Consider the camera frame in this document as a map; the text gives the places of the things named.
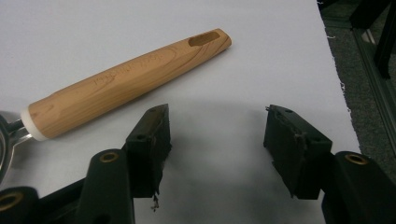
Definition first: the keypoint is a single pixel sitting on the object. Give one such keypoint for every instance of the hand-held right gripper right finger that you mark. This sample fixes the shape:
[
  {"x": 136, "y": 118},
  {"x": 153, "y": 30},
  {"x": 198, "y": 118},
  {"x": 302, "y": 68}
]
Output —
[{"x": 295, "y": 152}]

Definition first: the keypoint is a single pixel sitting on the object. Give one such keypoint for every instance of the grey metal rail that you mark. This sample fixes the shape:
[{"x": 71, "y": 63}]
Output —
[{"x": 378, "y": 90}]

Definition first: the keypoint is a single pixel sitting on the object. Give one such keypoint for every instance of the black metal stand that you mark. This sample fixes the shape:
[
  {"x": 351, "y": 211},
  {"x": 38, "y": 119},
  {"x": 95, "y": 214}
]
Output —
[{"x": 385, "y": 46}]

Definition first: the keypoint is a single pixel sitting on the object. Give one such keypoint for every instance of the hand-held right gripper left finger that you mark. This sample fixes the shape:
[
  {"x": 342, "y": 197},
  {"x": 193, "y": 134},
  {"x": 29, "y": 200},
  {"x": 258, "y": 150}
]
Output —
[{"x": 146, "y": 155}]

